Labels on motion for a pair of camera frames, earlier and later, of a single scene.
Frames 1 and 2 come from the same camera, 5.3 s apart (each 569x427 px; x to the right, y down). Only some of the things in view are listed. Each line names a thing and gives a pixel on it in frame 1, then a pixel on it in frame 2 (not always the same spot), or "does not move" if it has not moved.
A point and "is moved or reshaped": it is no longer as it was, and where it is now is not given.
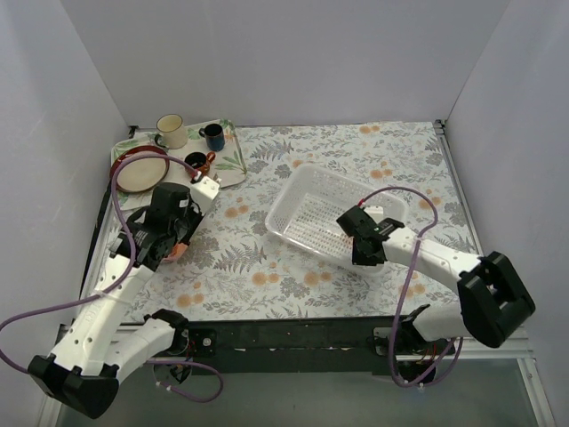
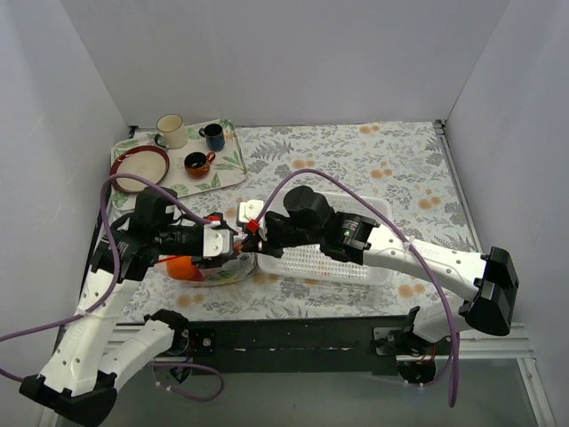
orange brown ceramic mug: [200, 161] does not move
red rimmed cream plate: [141, 173] does not move
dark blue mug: [214, 137] does not move
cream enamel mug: [172, 134] does not move
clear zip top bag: [177, 252] is moved or reshaped
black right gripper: [364, 253] -> [270, 234]
